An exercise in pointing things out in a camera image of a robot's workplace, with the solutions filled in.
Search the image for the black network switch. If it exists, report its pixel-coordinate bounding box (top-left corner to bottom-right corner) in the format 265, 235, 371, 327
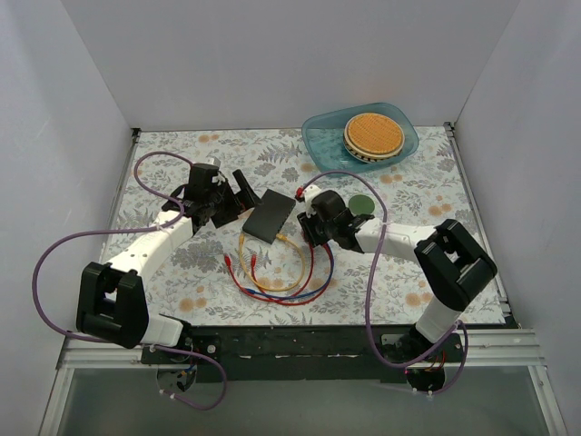
241, 189, 296, 244

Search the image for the yellow ethernet cable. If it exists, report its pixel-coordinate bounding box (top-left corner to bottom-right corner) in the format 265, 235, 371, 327
238, 232, 308, 292

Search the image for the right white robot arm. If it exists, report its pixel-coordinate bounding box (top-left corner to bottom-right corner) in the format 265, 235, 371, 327
296, 185, 497, 367

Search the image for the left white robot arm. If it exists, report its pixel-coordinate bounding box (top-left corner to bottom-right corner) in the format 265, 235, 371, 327
76, 163, 261, 363

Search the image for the floral table mat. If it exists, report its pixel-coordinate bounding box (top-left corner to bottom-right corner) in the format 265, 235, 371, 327
116, 127, 478, 325

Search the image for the teal plastic container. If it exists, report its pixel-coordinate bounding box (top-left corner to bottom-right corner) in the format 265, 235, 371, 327
302, 103, 419, 173

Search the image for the woven round coasters stack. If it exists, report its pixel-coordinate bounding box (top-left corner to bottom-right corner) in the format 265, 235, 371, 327
343, 113, 405, 163

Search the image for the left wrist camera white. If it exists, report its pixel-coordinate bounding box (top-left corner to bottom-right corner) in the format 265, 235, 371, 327
207, 157, 227, 186

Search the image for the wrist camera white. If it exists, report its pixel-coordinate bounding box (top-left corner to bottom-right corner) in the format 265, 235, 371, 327
207, 157, 227, 186
295, 184, 322, 217

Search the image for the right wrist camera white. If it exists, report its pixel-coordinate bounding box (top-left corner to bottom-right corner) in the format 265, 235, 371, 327
295, 184, 322, 217

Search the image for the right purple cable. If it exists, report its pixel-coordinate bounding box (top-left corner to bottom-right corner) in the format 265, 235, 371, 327
297, 170, 468, 395

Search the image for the blue ethernet cable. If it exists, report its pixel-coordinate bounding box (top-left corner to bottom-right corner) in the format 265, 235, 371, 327
244, 240, 336, 303

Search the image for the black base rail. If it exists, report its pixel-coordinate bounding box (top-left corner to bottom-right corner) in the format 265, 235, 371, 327
140, 322, 518, 385

